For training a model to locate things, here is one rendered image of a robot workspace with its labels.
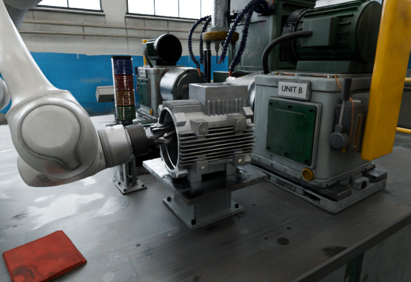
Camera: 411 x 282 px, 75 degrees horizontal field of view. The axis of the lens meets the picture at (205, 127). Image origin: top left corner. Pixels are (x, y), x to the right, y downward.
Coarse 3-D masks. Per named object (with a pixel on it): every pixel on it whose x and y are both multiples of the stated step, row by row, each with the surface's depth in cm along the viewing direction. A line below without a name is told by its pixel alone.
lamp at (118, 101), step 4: (116, 92) 78; (120, 92) 78; (124, 92) 78; (128, 92) 79; (132, 92) 80; (116, 96) 79; (120, 96) 78; (124, 96) 78; (128, 96) 79; (132, 96) 80; (116, 100) 79; (120, 100) 79; (124, 100) 79; (128, 100) 79; (132, 100) 80; (116, 104) 80; (120, 104) 79; (124, 104) 79; (128, 104) 79; (132, 104) 80
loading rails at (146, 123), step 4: (140, 120) 125; (144, 120) 126; (148, 120) 127; (152, 120) 128; (156, 120) 129; (108, 124) 117; (112, 124) 118; (116, 124) 119; (144, 124) 124; (148, 124) 124; (144, 128) 111; (152, 148) 114
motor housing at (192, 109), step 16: (160, 112) 69; (176, 112) 61; (192, 112) 63; (176, 128) 59; (224, 128) 62; (160, 144) 73; (176, 144) 74; (192, 144) 59; (208, 144) 62; (224, 144) 62; (240, 144) 65; (176, 160) 71; (192, 160) 60; (224, 160) 64
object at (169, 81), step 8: (168, 72) 158; (176, 72) 150; (184, 72) 148; (192, 72) 151; (168, 80) 152; (176, 80) 146; (184, 80) 148; (192, 80) 151; (200, 80) 154; (160, 88) 159; (168, 88) 150; (176, 88) 147; (184, 88) 147; (168, 96) 152; (176, 96) 148; (184, 96) 150
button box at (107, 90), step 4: (100, 88) 126; (104, 88) 127; (108, 88) 128; (112, 88) 129; (96, 92) 129; (100, 92) 125; (104, 92) 126; (108, 92) 127; (112, 92) 128; (96, 96) 130; (100, 96) 126; (104, 96) 127; (108, 96) 128; (112, 96) 129; (100, 100) 129; (104, 100) 130; (108, 100) 131
